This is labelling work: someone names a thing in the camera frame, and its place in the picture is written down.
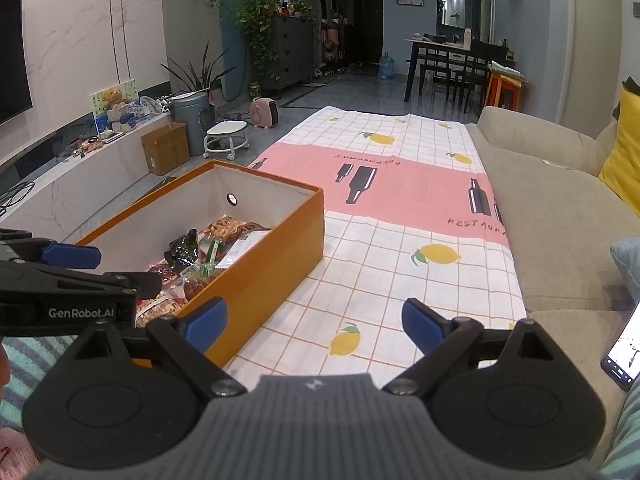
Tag white TV console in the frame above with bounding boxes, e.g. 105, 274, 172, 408
0, 110, 175, 241

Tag grey trash bin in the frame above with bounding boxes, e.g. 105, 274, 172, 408
169, 91, 217, 157

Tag spiky leaf potted plant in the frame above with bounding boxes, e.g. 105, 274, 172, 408
160, 42, 237, 106

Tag smartphone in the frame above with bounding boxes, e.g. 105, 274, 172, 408
600, 301, 640, 392

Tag printed tablecloth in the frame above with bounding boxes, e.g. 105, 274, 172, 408
222, 106, 528, 378

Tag dark grey cabinet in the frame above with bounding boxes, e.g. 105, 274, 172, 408
270, 15, 316, 97

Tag orange stool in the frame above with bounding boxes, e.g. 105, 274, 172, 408
484, 72, 527, 114

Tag tan snack packet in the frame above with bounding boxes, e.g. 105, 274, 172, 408
201, 215, 252, 242

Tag dark dining chair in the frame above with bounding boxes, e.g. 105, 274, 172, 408
419, 60, 453, 103
452, 40, 506, 113

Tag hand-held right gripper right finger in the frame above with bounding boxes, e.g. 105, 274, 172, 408
383, 297, 572, 397

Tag clear packet of green snack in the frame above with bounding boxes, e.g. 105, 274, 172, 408
179, 262, 218, 283

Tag white wheeled stool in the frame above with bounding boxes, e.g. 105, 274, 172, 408
202, 120, 250, 163

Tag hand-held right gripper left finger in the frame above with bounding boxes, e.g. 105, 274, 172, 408
74, 296, 229, 397

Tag clear packet of brown snack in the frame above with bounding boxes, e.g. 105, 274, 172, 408
181, 279, 213, 302

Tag beige sofa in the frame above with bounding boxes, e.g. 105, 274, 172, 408
465, 105, 640, 461

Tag light blue cushion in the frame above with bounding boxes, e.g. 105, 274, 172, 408
610, 237, 640, 292

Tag dark dining table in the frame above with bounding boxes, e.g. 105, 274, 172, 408
404, 36, 496, 107

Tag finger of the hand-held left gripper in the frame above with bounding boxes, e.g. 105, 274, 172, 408
0, 230, 103, 270
0, 260, 164, 304

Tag yellow cushion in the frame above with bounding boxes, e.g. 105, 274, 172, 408
597, 85, 640, 204

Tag wall mirror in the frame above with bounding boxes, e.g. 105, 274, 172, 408
442, 0, 479, 29

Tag peanut snack packet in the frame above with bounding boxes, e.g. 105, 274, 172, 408
134, 297, 188, 330

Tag narrow green snack packet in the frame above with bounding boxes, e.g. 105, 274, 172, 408
200, 239, 224, 267

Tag striped teal clothing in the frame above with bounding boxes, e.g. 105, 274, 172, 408
0, 335, 640, 480

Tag brown cardboard carton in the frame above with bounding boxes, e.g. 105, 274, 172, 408
141, 122, 191, 176

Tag black television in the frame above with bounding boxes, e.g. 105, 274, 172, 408
0, 0, 34, 127

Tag shoe rack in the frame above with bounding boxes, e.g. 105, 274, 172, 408
319, 17, 352, 77

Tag orange cardboard box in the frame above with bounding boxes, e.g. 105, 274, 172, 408
75, 159, 326, 368

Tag dark green snack packet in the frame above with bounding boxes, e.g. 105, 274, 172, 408
166, 228, 202, 272

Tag teddy bear picture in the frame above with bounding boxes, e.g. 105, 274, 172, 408
90, 79, 139, 134

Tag black cables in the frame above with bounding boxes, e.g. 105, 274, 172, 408
0, 180, 37, 213

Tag white snack packet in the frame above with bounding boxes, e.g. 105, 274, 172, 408
220, 230, 273, 267

